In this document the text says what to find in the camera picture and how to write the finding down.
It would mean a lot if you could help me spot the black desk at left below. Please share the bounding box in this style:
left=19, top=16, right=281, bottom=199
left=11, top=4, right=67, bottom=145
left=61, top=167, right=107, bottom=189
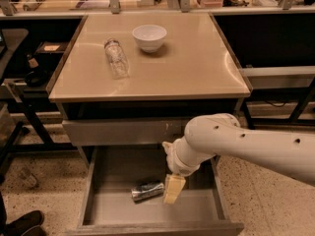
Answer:
left=0, top=29, right=76, bottom=167

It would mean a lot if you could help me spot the silver redbull can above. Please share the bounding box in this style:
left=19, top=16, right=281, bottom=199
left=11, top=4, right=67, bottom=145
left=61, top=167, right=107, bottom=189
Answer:
left=131, top=181, right=164, bottom=202

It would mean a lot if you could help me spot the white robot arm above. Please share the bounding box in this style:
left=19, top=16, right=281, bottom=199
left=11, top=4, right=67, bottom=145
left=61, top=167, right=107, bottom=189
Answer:
left=162, top=113, right=315, bottom=205

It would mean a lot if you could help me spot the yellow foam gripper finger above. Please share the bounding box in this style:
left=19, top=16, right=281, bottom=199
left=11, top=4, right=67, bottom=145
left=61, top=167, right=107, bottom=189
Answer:
left=163, top=174, right=186, bottom=205

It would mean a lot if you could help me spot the white ceramic bowl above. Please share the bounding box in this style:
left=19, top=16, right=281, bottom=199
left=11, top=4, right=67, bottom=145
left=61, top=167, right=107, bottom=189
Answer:
left=132, top=25, right=167, bottom=53

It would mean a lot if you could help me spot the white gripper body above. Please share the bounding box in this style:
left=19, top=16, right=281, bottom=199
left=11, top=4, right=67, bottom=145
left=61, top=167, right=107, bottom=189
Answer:
left=162, top=138, right=200, bottom=177

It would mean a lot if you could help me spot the open grey middle drawer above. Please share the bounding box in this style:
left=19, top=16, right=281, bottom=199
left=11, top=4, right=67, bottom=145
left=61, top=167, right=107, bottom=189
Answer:
left=66, top=146, right=244, bottom=236

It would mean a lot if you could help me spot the closed grey top drawer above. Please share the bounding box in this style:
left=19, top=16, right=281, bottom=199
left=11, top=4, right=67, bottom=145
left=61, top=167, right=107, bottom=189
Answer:
left=62, top=118, right=189, bottom=147

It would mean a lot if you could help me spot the grey drawer cabinet with counter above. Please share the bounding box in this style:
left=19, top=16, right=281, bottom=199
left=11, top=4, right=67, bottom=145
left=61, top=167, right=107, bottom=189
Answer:
left=45, top=11, right=254, bottom=169

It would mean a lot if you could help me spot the crumpled plastic on floor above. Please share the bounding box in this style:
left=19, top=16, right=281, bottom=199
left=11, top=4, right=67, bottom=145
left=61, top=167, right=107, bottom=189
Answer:
left=19, top=167, right=38, bottom=189

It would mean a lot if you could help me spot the black shoe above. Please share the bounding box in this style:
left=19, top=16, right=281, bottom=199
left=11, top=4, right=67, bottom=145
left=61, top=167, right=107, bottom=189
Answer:
left=0, top=210, right=46, bottom=236

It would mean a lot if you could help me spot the clear plastic water bottle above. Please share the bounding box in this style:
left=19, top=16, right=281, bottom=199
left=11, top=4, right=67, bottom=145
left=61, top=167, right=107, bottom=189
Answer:
left=104, top=38, right=129, bottom=79

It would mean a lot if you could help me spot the black round object under desk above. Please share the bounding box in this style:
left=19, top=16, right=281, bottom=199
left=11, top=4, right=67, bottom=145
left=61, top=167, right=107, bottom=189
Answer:
left=25, top=70, right=48, bottom=88

